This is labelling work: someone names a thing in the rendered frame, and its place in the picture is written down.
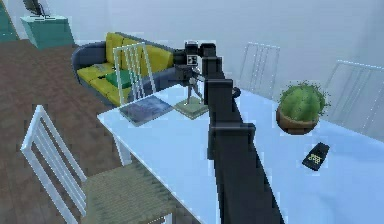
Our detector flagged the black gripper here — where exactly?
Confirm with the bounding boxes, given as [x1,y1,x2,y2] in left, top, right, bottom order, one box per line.
[172,49,205,105]

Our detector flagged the white dining table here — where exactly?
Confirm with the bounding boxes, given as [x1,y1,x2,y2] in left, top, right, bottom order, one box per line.
[96,82,384,224]

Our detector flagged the white slatted chair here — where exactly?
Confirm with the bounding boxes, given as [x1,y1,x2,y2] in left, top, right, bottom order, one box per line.
[320,59,384,143]
[112,41,158,108]
[237,41,282,101]

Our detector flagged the green cushion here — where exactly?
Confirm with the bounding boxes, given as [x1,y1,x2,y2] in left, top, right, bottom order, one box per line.
[105,69,134,90]

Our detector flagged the grey flat item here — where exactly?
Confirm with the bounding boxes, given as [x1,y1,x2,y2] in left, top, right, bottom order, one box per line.
[92,62,110,74]

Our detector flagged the blue sofa with yellow cushions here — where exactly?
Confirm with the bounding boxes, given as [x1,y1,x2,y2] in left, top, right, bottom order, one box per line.
[70,31,188,108]

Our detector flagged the green cactus in brown pot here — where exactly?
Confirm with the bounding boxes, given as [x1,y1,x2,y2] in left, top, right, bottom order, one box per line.
[275,80,331,136]

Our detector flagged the white chair with woven seat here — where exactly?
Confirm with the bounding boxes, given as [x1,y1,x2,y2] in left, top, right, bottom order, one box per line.
[20,104,178,224]

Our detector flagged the black remote control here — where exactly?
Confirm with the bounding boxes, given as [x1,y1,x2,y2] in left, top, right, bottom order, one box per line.
[301,141,331,172]

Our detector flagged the teal cabinet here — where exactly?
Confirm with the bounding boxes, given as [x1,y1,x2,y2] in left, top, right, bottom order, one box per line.
[19,14,76,51]

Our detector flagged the black television set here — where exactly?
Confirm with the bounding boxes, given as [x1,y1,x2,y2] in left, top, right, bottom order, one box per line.
[21,0,52,18]

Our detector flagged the teal cupboard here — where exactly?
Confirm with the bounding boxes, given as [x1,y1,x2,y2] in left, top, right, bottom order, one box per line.
[0,0,20,44]

